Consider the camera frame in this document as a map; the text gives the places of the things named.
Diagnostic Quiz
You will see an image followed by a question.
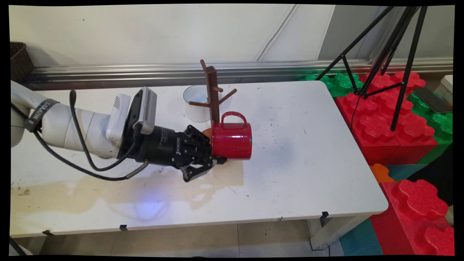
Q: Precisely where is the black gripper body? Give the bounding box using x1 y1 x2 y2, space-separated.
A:
140 125 191 169

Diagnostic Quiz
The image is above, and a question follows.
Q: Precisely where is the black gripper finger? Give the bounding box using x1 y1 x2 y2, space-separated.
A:
183 125 212 149
179 156 227 182

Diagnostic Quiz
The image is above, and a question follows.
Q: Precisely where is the red enamel mug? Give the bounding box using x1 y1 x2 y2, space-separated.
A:
211 111 252 160

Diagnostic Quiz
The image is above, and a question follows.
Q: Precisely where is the white enamel mug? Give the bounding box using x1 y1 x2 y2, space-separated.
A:
183 85 221 123

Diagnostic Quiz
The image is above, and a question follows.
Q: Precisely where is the brown wooden mug tree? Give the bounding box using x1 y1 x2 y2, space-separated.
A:
188 59 238 140

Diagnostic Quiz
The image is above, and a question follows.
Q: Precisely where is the white table leg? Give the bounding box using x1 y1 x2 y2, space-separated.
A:
307 214 370 250

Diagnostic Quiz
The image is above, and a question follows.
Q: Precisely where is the green foam block behind table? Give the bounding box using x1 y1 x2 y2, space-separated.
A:
299 72 364 98

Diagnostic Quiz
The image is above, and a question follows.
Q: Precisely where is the dark wicker basket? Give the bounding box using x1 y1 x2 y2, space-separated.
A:
10 42 35 84

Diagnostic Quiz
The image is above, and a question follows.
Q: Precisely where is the red foam block under tripod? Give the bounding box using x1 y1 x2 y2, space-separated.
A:
335 71 439 166

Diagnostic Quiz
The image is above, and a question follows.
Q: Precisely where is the teal foam floor mat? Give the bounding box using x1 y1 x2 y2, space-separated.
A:
386 164 428 181
340 217 383 256

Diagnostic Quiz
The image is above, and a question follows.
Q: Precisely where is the orange foam piece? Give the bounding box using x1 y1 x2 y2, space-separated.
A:
370 163 395 183

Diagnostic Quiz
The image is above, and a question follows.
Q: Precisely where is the black tripod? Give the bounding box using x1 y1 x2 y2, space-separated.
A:
315 6 428 132

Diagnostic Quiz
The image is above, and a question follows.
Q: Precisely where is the red foam block beside teal mat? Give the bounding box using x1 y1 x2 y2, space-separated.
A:
370 179 455 256

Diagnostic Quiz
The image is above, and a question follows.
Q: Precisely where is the black smartphone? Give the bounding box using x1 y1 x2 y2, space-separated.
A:
413 87 453 113

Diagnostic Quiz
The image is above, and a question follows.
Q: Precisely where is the green foam block holding phone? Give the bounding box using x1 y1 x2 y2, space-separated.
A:
406 92 453 164

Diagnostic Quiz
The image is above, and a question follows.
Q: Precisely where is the white box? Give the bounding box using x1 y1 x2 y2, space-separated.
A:
434 75 453 105

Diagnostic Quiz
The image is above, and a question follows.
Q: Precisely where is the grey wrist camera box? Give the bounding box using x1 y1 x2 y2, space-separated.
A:
121 86 158 136

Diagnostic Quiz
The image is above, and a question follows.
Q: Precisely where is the aluminium wall rail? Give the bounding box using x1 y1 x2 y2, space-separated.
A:
16 57 453 91

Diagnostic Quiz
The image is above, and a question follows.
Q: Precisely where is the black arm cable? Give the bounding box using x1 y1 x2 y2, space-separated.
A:
33 90 151 181

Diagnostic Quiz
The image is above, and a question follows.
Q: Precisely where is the grey arm strap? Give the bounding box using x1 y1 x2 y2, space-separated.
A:
25 99 60 133

